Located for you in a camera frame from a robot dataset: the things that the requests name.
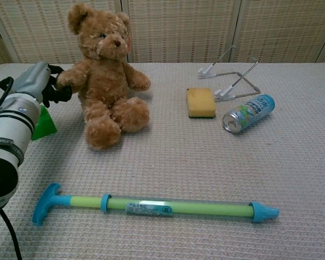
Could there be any grey and black left robot hand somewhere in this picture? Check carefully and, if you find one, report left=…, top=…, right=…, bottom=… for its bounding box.
left=12, top=61, right=73, bottom=108

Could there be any brown plush teddy bear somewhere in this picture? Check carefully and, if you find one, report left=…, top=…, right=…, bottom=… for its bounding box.
left=55, top=3, right=152, bottom=150

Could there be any green toy building block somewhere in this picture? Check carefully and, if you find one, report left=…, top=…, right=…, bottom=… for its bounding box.
left=31, top=104, right=58, bottom=141

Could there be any yellow sponge with green base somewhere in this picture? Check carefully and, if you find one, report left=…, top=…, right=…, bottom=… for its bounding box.
left=186, top=87, right=217, bottom=120

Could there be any blue and green water pump toy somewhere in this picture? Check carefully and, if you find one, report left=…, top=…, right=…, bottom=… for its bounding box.
left=31, top=183, right=281, bottom=227

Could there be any beige textured tablecloth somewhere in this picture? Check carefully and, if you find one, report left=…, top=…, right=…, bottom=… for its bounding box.
left=0, top=62, right=325, bottom=260

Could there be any woven folding screen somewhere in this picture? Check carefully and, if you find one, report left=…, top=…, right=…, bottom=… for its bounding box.
left=0, top=0, right=325, bottom=68

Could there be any light blue drink can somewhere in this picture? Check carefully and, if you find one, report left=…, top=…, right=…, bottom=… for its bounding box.
left=222, top=93, right=276, bottom=134

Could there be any white wire folding stand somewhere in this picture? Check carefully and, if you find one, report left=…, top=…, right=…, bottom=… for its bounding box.
left=197, top=45, right=262, bottom=103

